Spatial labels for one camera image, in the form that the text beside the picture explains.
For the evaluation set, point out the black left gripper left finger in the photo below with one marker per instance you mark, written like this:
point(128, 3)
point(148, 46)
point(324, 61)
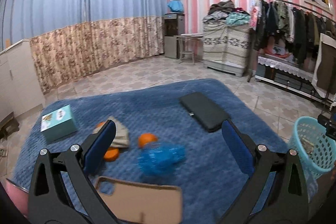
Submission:
point(49, 201)

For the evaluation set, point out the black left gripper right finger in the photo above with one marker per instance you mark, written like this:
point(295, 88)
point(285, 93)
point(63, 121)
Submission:
point(275, 191)

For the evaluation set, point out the blue plastic bottle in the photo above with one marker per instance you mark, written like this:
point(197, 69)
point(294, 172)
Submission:
point(158, 159)

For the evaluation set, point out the light blue plastic basket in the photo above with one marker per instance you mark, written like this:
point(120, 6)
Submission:
point(315, 150)

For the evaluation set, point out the pink round object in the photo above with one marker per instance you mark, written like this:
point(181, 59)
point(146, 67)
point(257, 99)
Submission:
point(18, 195)

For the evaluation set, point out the low tv cabinet lace cover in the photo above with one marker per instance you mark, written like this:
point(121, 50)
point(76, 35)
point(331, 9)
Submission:
point(288, 77)

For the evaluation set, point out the orange round lid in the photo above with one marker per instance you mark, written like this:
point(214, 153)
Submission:
point(111, 154)

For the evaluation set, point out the teal cardboard box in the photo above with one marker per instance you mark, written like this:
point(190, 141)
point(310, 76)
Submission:
point(58, 124)

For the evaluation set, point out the brown cardboard sheet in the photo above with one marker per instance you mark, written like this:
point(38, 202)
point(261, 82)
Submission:
point(137, 202)

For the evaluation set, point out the beige crumpled cloth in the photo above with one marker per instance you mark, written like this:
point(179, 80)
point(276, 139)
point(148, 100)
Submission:
point(122, 134)

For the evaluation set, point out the clothes rack with dark garments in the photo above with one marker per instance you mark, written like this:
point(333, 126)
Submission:
point(288, 31)

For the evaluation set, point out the orange fruit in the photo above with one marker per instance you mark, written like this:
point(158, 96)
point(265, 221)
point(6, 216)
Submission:
point(146, 138)

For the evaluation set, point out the black cushion pad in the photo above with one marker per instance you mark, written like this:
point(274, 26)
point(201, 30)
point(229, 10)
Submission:
point(209, 114)

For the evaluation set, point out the white cabinet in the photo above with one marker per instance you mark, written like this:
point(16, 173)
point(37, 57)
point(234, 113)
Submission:
point(21, 93)

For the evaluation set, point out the blue plush rug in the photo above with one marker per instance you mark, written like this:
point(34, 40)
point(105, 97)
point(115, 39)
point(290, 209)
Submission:
point(210, 178)

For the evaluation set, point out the cabinet with patterned cloth cover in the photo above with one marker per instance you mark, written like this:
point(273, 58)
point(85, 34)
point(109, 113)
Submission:
point(226, 48)

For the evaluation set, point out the pile of folded clothes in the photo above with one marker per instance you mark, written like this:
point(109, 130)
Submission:
point(226, 12)

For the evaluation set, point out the small folding table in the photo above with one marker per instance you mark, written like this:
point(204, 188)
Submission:
point(188, 46)

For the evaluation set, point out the blue and floral curtain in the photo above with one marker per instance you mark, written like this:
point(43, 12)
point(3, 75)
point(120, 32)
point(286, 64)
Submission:
point(71, 39)

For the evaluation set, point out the grey water dispenser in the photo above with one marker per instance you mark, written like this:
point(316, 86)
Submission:
point(174, 25)

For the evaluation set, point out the blue bag on dispenser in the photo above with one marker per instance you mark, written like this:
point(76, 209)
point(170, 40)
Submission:
point(176, 6)

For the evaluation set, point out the brown board with white frame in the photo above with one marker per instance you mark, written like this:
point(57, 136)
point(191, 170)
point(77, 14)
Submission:
point(324, 73)

